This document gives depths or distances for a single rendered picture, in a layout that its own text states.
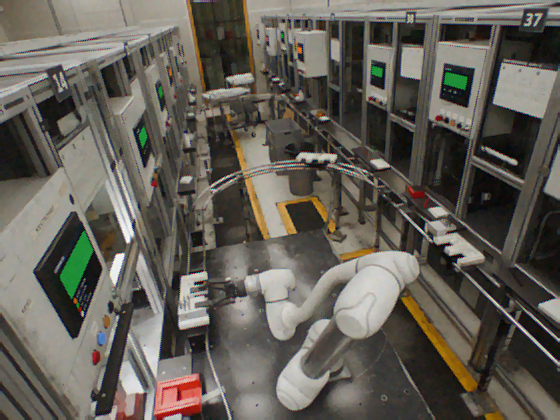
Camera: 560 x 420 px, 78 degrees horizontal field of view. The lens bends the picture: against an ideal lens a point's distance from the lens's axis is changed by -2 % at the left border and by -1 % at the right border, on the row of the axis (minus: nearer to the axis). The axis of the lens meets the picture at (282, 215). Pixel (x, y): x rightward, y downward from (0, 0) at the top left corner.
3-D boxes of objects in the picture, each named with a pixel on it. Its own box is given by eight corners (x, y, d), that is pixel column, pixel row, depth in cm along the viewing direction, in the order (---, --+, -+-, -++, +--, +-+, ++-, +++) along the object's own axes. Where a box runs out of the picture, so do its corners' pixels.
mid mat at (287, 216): (344, 238, 366) (344, 237, 365) (293, 248, 358) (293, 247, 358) (316, 196, 451) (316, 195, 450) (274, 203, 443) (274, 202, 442)
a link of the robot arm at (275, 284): (258, 272, 144) (264, 304, 143) (294, 265, 146) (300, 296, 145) (257, 272, 155) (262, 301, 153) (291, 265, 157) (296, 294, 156)
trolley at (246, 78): (263, 121, 772) (258, 75, 723) (238, 125, 758) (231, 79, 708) (253, 112, 842) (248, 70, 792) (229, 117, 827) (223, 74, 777)
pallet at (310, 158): (296, 167, 338) (295, 157, 333) (300, 161, 349) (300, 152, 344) (333, 169, 326) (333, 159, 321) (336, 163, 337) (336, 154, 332)
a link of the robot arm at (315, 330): (350, 353, 161) (351, 320, 149) (331, 383, 148) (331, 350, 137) (320, 338, 169) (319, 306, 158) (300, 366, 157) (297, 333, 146)
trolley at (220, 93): (217, 147, 647) (208, 94, 598) (207, 139, 690) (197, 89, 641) (259, 136, 682) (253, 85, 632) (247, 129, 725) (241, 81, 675)
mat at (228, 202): (274, 249, 359) (274, 248, 358) (217, 260, 351) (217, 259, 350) (229, 113, 855) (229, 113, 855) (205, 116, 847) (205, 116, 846)
